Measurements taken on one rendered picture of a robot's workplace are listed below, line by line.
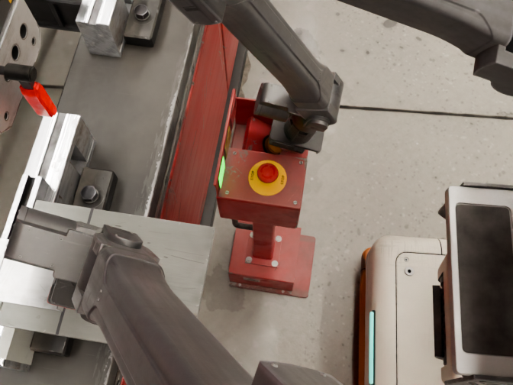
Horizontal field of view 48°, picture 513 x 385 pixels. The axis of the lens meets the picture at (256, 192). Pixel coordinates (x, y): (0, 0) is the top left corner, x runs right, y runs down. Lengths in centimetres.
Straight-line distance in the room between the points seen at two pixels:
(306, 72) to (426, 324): 90
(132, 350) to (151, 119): 70
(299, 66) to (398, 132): 126
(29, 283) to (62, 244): 25
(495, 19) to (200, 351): 47
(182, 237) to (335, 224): 112
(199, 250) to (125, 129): 32
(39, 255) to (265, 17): 38
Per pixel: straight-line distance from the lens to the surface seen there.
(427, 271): 160
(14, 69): 68
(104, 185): 97
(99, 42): 110
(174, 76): 108
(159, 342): 35
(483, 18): 66
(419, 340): 156
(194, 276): 80
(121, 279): 46
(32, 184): 91
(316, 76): 87
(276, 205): 106
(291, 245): 172
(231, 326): 179
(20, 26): 74
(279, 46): 77
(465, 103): 218
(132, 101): 107
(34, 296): 84
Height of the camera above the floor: 177
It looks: 68 degrees down
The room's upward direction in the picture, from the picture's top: 1 degrees counter-clockwise
